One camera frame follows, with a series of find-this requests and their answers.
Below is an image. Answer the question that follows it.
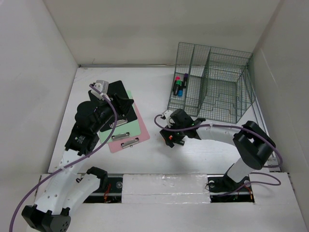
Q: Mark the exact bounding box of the black clipboard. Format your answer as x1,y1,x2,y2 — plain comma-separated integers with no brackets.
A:
88,81,137,132

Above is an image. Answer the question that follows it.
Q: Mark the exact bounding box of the black mounting rail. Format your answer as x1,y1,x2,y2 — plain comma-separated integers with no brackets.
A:
85,174,254,204

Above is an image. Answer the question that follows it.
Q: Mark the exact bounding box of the purple capped black highlighter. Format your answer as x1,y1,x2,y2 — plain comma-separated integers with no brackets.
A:
183,73,189,88

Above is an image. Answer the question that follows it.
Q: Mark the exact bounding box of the pink clipboard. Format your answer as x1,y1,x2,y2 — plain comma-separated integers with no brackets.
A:
108,105,150,153

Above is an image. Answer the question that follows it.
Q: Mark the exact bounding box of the green clipboard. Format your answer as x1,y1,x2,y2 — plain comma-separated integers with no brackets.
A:
99,90,140,143

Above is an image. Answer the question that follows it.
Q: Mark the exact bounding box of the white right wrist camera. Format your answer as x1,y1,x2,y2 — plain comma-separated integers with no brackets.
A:
161,110,174,128

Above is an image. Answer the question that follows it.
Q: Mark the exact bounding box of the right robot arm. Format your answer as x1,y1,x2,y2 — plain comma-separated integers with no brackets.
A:
155,109,276,196

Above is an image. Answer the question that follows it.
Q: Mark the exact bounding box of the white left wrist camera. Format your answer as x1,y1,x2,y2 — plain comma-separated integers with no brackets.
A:
90,80,109,99

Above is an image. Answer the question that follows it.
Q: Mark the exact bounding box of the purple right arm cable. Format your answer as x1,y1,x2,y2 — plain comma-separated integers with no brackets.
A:
154,114,283,198

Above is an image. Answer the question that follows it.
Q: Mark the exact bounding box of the pink capped black highlighter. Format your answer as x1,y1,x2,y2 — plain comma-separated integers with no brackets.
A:
172,76,182,96

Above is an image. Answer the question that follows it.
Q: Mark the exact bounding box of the green capped black highlighter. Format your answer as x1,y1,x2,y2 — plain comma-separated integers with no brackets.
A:
173,80,182,96

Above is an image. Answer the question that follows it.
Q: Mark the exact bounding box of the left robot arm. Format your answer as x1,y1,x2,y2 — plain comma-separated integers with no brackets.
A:
22,92,134,232

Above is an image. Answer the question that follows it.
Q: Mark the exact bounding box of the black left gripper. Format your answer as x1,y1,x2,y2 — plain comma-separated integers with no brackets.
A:
91,92,133,133

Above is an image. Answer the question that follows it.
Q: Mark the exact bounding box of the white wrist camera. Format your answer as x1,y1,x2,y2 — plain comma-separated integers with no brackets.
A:
161,110,174,128
90,80,109,99

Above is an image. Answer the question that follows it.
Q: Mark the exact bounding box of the green wire mesh organizer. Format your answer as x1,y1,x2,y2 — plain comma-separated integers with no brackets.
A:
168,42,255,124

